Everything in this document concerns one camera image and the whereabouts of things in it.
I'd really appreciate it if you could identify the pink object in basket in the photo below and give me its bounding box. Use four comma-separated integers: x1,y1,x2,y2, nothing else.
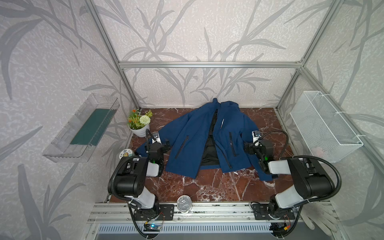
311,147,328,159

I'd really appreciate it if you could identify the blue zip jacket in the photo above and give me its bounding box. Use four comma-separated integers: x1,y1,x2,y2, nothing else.
135,97,276,182

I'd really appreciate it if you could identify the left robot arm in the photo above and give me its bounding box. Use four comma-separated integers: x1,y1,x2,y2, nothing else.
108,141,170,214

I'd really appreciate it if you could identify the clear glass jar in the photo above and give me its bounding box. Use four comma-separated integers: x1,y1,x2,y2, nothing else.
177,195,192,214

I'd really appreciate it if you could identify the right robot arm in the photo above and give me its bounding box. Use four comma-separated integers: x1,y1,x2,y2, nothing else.
244,140,342,216

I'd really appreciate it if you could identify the white work glove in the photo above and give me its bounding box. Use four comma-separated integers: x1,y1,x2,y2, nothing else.
300,202,338,237

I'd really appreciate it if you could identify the potted flower plant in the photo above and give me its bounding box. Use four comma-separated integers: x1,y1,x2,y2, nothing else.
128,109,153,138

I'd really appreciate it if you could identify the white wire mesh basket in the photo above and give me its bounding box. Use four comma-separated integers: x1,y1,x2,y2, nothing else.
290,91,364,163

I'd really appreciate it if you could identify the green label round tin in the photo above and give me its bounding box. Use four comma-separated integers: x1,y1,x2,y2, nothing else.
119,149,134,160

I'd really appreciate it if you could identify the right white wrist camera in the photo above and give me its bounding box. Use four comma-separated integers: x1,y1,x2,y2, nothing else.
252,131,262,143

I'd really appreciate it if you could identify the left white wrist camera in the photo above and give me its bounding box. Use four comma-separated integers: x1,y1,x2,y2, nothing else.
152,132,162,144

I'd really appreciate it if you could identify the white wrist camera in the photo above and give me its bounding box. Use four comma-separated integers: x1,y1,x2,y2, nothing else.
252,131,262,143
152,132,162,144

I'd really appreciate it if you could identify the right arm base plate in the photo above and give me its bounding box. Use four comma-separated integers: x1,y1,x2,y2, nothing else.
250,202,296,221

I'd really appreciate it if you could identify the clear plastic wall shelf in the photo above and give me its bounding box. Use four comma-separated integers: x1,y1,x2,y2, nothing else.
43,94,120,163

